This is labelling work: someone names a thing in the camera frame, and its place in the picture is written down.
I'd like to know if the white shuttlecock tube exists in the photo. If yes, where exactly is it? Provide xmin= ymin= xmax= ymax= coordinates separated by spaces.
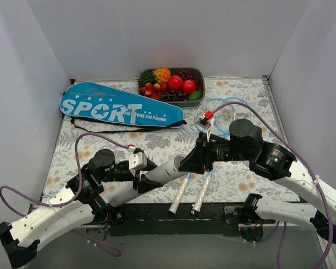
xmin=108 ymin=155 xmax=186 ymax=207

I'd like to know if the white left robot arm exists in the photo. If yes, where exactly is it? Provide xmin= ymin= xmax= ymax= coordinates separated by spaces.
xmin=0 ymin=149 xmax=175 ymax=268

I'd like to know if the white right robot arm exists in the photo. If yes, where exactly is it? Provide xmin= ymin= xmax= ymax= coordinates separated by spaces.
xmin=178 ymin=119 xmax=336 ymax=244

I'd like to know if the blue badminton racket left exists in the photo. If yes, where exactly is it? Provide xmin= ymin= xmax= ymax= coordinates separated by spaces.
xmin=169 ymin=98 xmax=236 ymax=214

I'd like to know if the blue badminton racket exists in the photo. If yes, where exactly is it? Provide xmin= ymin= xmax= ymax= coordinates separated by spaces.
xmin=191 ymin=96 xmax=254 ymax=216
xmin=169 ymin=98 xmax=236 ymax=214

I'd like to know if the blue badminton racket right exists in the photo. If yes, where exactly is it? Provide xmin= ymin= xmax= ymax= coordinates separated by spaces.
xmin=191 ymin=96 xmax=254 ymax=216

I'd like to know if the floral table mat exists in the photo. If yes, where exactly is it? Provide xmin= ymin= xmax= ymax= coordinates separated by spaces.
xmin=42 ymin=78 xmax=298 ymax=202

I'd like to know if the green lime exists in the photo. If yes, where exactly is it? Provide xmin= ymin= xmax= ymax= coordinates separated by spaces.
xmin=188 ymin=91 xmax=202 ymax=101

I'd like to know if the dark grape bunch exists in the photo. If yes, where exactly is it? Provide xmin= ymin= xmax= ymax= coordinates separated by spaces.
xmin=160 ymin=69 xmax=203 ymax=102

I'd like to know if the red apple right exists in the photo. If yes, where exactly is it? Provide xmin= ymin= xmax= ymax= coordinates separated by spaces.
xmin=182 ymin=80 xmax=197 ymax=95

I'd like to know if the red apple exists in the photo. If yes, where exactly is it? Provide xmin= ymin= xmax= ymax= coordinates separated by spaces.
xmin=167 ymin=75 xmax=183 ymax=91
xmin=182 ymin=80 xmax=197 ymax=95

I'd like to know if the red apple left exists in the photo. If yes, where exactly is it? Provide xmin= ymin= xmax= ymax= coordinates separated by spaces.
xmin=167 ymin=75 xmax=183 ymax=91

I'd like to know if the small red peaches cluster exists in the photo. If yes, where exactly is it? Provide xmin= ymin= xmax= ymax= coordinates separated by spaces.
xmin=139 ymin=82 xmax=167 ymax=100

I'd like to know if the grey fruit tray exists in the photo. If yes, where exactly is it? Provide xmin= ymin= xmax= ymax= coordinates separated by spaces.
xmin=137 ymin=67 xmax=205 ymax=108

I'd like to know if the blue sport racket bag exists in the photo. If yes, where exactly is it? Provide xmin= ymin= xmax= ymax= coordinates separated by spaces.
xmin=59 ymin=82 xmax=186 ymax=128

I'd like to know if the orange toy pineapple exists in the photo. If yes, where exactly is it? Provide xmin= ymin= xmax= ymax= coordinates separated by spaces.
xmin=152 ymin=67 xmax=171 ymax=85

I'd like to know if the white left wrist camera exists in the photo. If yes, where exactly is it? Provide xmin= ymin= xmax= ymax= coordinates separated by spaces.
xmin=127 ymin=144 xmax=147 ymax=177

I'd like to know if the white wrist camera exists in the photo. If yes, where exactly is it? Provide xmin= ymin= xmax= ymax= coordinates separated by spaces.
xmin=195 ymin=110 xmax=214 ymax=141
xmin=127 ymin=144 xmax=147 ymax=177

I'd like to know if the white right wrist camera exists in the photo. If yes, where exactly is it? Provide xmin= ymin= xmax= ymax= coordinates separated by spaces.
xmin=195 ymin=110 xmax=214 ymax=141

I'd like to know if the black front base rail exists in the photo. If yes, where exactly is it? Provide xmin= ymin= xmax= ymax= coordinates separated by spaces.
xmin=75 ymin=202 xmax=265 ymax=238

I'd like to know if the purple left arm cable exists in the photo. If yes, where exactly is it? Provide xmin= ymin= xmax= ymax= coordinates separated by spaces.
xmin=0 ymin=133 xmax=137 ymax=257

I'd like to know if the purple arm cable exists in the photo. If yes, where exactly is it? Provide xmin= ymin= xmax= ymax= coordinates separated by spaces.
xmin=0 ymin=133 xmax=137 ymax=257
xmin=212 ymin=101 xmax=335 ymax=269

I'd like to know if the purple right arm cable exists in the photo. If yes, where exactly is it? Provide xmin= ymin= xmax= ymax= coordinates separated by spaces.
xmin=212 ymin=101 xmax=335 ymax=269

